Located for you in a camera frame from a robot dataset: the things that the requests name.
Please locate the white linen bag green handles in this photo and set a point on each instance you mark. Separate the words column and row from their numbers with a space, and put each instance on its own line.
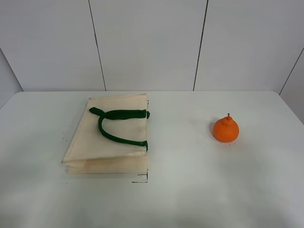
column 111, row 137

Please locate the orange with stem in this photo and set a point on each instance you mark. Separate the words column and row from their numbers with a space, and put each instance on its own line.
column 225, row 130

